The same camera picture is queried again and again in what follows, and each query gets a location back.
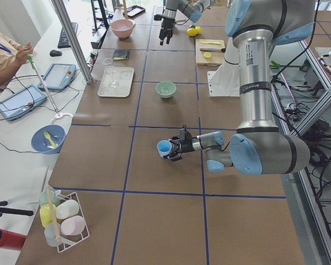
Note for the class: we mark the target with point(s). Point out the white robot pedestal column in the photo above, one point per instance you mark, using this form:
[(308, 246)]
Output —
[(224, 82)]

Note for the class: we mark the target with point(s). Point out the half lemon slice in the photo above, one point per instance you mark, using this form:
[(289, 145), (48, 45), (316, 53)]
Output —
[(207, 55)]

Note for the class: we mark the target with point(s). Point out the yellow plastic fork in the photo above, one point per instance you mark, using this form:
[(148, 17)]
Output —
[(51, 141)]

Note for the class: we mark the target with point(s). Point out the aluminium frame post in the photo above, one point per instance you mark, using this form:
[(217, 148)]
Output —
[(62, 14)]

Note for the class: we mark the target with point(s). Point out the far blue teach pendant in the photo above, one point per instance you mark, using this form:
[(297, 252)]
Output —
[(59, 76)]

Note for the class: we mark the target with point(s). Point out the black camera tripod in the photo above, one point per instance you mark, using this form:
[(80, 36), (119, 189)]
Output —
[(4, 210)]

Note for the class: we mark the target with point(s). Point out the near blue teach pendant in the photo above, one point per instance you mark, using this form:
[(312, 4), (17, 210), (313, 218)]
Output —
[(20, 103)]

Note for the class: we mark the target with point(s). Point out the black handled knife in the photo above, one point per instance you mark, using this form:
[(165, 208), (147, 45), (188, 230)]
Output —
[(212, 49)]

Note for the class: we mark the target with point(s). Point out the cream bear tray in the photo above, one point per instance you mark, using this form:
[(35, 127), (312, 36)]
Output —
[(125, 76)]

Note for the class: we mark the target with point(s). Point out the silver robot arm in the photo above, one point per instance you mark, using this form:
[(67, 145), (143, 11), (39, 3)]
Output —
[(257, 147), (192, 11)]

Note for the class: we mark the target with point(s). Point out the dark grey folded cloth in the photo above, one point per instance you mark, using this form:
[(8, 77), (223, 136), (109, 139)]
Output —
[(121, 55)]

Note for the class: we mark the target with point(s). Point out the yellow plastic knife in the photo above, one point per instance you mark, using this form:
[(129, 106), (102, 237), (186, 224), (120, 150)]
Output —
[(211, 42)]

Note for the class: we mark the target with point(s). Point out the grey rod with green tip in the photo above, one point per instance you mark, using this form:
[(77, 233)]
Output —
[(57, 115)]

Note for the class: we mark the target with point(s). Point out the red cylinder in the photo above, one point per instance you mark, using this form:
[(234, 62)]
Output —
[(11, 240)]

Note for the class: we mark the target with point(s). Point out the clear wine glass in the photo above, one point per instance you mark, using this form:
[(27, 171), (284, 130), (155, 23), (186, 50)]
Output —
[(110, 71)]

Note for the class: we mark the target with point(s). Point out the yellow lemon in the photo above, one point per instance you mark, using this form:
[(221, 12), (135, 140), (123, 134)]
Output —
[(198, 30), (191, 32)]

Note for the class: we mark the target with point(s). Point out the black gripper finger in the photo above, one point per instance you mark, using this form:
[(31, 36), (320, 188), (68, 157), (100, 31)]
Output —
[(175, 139), (161, 37)]

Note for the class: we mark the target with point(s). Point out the wooden cutting board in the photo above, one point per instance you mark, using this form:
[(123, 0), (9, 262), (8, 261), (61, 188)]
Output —
[(217, 57)]

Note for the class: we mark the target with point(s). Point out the pink bowl of ice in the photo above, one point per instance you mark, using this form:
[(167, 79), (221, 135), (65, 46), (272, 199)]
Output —
[(123, 28)]

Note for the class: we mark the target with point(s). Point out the yellow plastic cup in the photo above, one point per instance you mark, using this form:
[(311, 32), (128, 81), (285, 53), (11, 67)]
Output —
[(45, 215)]

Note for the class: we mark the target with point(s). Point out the blue teach pendant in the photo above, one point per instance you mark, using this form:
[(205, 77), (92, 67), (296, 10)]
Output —
[(20, 103), (59, 76)]

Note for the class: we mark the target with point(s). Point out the pink plastic cup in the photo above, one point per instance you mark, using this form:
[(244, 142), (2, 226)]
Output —
[(73, 225)]

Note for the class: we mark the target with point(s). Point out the ice cubes in green bowl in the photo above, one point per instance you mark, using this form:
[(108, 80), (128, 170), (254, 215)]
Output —
[(166, 91)]

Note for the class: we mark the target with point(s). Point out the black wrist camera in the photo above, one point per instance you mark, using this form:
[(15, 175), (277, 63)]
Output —
[(184, 134)]

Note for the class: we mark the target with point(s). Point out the person in beige shirt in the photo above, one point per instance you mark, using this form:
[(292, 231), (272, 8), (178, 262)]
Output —
[(12, 56)]

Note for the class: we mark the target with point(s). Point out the mint green bowl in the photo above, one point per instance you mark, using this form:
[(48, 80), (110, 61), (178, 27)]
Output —
[(166, 84)]

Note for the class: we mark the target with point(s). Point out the white wire cup rack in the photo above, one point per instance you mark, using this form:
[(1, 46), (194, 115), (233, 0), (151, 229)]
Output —
[(53, 235)]

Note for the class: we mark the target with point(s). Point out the white plastic cup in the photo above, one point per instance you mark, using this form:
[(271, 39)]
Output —
[(67, 209)]

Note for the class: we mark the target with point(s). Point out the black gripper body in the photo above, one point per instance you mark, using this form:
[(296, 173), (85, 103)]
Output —
[(167, 24), (186, 146)]

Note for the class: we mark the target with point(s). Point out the black computer mouse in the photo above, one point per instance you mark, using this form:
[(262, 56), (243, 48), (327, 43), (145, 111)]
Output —
[(55, 53)]

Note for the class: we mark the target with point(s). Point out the light blue plastic cup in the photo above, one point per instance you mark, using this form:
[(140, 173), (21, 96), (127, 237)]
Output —
[(164, 148)]

